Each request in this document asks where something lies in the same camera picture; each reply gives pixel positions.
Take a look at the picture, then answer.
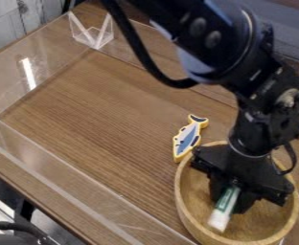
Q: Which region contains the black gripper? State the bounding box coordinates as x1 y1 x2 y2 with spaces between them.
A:
191 143 294 214

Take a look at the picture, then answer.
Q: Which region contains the green white marker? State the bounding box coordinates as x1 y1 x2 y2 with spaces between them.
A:
207 187 240 233

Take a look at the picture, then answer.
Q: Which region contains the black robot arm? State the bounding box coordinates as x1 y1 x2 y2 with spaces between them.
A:
100 0 299 213

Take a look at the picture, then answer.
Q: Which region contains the brown wooden bowl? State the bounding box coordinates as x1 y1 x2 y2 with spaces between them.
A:
173 151 299 245

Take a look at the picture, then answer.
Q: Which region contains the yellow blue fish toy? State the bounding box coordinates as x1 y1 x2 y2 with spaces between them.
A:
172 114 208 163

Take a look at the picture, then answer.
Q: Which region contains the clear acrylic front wall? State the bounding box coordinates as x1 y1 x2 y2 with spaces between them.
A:
0 121 195 245

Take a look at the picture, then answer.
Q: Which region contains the black cable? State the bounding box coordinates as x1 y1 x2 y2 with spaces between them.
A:
0 220 50 245

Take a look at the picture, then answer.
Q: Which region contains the clear acrylic corner bracket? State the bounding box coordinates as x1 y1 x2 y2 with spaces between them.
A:
68 11 113 50

